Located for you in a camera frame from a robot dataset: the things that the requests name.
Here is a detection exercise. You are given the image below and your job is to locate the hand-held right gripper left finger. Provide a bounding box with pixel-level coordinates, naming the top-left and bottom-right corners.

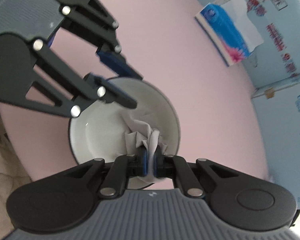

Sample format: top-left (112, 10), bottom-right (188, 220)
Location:
top-left (62, 146), bottom-right (149, 197)

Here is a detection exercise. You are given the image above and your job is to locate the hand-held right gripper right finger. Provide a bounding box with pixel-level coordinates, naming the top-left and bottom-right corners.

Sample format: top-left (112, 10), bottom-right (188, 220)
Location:
top-left (154, 145), bottom-right (242, 198)

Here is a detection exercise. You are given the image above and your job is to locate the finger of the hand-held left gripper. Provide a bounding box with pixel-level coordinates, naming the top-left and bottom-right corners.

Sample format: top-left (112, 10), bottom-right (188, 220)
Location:
top-left (59, 0), bottom-right (144, 80)
top-left (0, 39), bottom-right (137, 118)

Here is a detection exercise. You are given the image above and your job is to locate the white bowl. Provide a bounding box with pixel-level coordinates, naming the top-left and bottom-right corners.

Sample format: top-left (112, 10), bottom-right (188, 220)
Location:
top-left (69, 77), bottom-right (180, 189)

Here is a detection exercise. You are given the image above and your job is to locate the blue floral tissue box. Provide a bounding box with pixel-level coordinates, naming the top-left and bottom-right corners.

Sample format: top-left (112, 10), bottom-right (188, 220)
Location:
top-left (194, 2), bottom-right (253, 67)

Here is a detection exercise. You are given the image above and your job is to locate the light blue board white script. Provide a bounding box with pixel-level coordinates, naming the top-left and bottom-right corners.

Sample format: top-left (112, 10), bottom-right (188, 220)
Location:
top-left (251, 72), bottom-right (300, 205)

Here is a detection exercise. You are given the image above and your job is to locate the white tissue sheet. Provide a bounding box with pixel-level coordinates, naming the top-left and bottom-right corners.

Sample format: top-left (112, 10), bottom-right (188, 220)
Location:
top-left (221, 0), bottom-right (264, 53)

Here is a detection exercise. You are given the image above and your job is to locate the light blue board red print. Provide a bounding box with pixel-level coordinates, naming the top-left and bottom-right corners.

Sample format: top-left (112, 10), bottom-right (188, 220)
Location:
top-left (177, 0), bottom-right (300, 90)

